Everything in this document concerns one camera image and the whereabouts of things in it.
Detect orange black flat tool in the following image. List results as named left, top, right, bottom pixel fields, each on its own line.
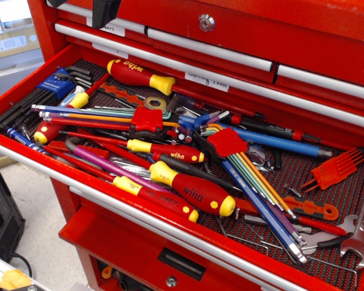
left=281, top=195, right=339, bottom=221

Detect wiha screwdriver left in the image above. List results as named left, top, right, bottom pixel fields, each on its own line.
left=33, top=121, right=67, bottom=144

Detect large wiha screwdriver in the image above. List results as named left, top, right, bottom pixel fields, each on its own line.
left=149, top=161, right=235, bottom=216
left=107, top=59, right=266, bottom=119

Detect blue folding hex key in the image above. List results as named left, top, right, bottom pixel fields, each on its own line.
left=177, top=110, right=230, bottom=142

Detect slim wiha screwdriver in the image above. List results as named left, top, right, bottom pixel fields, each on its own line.
left=59, top=130, right=205, bottom=164
left=44, top=146, right=198, bottom=222

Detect black computer case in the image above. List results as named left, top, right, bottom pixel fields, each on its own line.
left=0, top=172, right=25, bottom=262

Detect red tool chest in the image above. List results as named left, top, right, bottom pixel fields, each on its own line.
left=0, top=1, right=364, bottom=290

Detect orange plastic comb gauge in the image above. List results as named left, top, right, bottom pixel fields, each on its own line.
left=301, top=147, right=364, bottom=192

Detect large wiha screwdriver top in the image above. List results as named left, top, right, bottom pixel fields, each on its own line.
left=107, top=59, right=266, bottom=119

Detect rainbow allen key set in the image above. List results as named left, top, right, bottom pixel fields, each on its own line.
left=194, top=124, right=308, bottom=264
left=32, top=104, right=180, bottom=133

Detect slim wiha screwdriver front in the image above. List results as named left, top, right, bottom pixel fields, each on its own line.
left=44, top=146, right=198, bottom=222

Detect blue handled driver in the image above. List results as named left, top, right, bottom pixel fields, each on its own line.
left=217, top=123, right=332, bottom=159

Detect chest lock cylinder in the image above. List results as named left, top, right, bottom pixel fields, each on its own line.
left=198, top=14, right=215, bottom=32

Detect blue pen tool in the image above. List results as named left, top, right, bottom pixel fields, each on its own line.
left=5, top=127, right=48, bottom=155

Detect slim wiha screwdriver middle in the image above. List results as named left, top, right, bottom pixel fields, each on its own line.
left=59, top=130, right=205, bottom=164

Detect blue holder black Allen keys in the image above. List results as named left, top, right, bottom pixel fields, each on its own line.
left=0, top=66, right=92, bottom=131

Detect purple large Allen key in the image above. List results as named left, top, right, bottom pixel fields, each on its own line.
left=65, top=137, right=174, bottom=195

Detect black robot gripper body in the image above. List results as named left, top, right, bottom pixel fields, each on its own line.
left=92, top=0, right=121, bottom=29

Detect blue white screwdriver handle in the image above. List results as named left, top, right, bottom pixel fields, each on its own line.
left=59, top=85, right=89, bottom=109

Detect large wiha screwdriver front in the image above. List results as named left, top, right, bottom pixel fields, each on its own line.
left=149, top=161, right=235, bottom=216

